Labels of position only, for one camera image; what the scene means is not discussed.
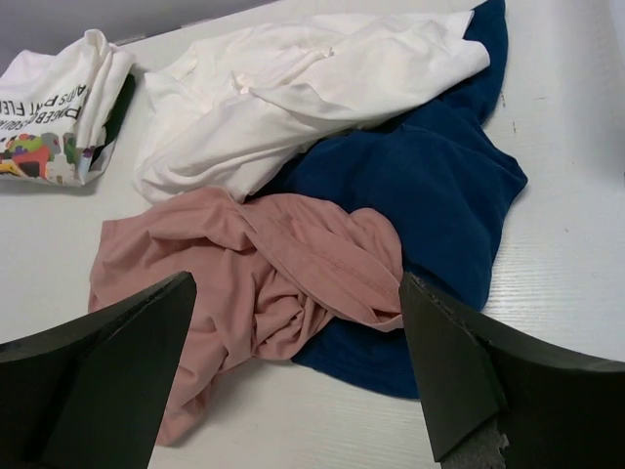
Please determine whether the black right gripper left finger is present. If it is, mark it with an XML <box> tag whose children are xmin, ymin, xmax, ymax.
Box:
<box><xmin>1</xmin><ymin>272</ymin><xmax>196</xmax><ymax>468</ymax></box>

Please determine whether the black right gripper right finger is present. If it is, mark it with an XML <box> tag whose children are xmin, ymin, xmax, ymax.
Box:
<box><xmin>399</xmin><ymin>274</ymin><xmax>624</xmax><ymax>468</ymax></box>

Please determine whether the pink t-shirt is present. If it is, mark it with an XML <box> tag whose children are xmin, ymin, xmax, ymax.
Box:
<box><xmin>89</xmin><ymin>188</ymin><xmax>403</xmax><ymax>447</ymax></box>

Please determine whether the navy blue t-shirt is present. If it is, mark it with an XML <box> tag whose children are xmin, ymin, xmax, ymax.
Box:
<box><xmin>271</xmin><ymin>0</ymin><xmax>530</xmax><ymax>401</ymax></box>

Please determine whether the white Coca-Cola t-shirt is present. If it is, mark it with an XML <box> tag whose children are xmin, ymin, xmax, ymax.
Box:
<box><xmin>134</xmin><ymin>10</ymin><xmax>490</xmax><ymax>203</ymax></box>

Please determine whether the folded white printed t-shirt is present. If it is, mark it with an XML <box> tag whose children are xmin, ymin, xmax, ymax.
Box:
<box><xmin>1</xmin><ymin>29</ymin><xmax>135</xmax><ymax>187</ymax></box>

